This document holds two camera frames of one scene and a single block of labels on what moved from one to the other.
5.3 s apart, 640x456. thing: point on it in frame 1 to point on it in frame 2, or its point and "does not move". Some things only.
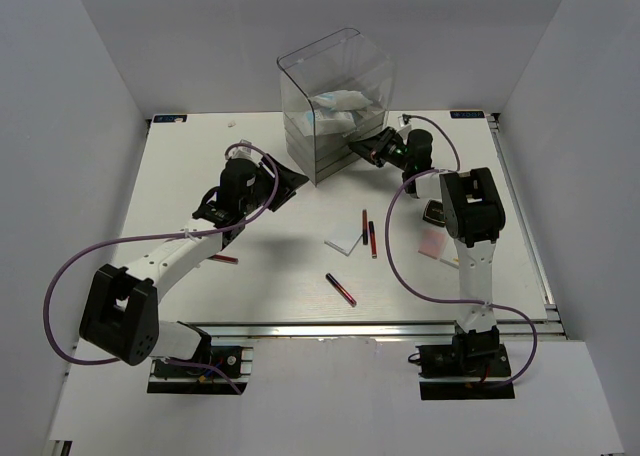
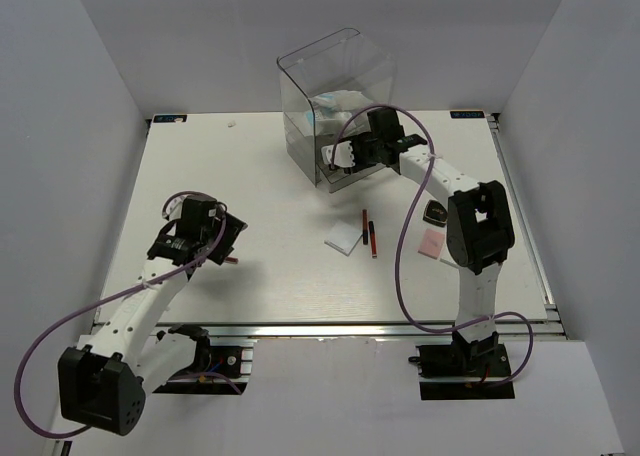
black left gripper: (282, 189) to (231, 230)
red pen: (372, 239) does not move
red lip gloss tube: (365, 230) does not move
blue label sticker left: (169, 118) does not move
